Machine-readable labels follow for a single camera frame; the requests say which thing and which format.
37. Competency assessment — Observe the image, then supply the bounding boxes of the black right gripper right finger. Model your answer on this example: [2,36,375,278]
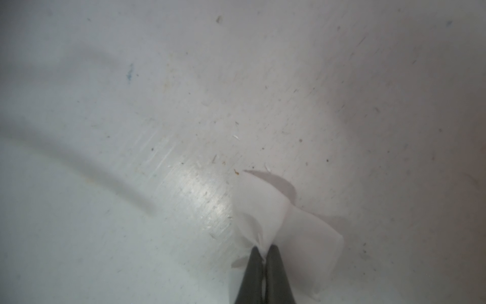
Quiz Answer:
[265,244,296,304]

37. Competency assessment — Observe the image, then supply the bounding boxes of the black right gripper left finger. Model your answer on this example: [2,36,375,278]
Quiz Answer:
[234,246,264,304]

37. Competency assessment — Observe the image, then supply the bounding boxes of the white wiping cloth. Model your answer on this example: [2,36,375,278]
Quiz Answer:
[229,170,344,303]

